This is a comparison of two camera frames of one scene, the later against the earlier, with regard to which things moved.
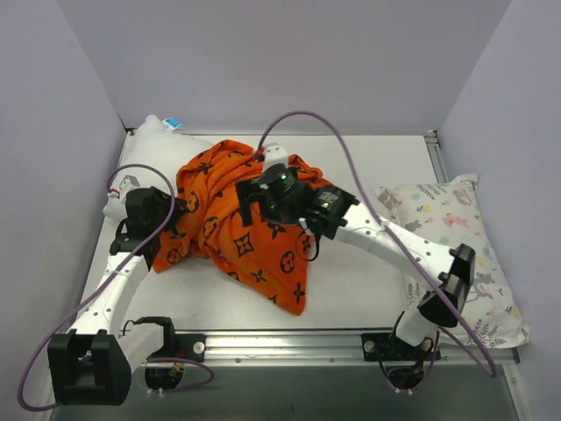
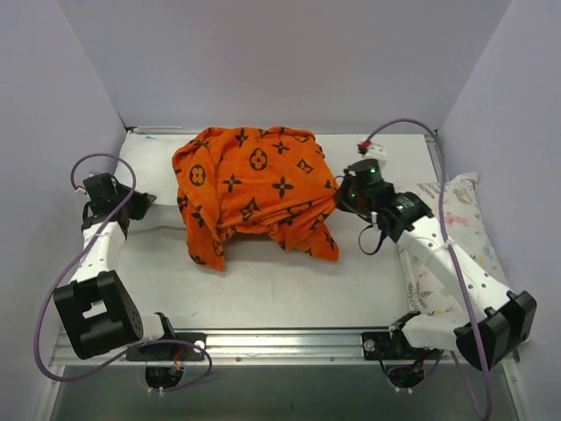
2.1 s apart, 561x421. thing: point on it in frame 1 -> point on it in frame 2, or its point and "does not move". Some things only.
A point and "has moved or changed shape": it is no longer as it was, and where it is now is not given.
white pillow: (150, 144) has moved or changed shape
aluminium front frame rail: (302, 349) does not move
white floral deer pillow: (449, 212) does not move
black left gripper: (171, 209) -> (135, 198)
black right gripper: (245, 202) -> (346, 198)
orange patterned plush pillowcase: (274, 263) has moved or changed shape
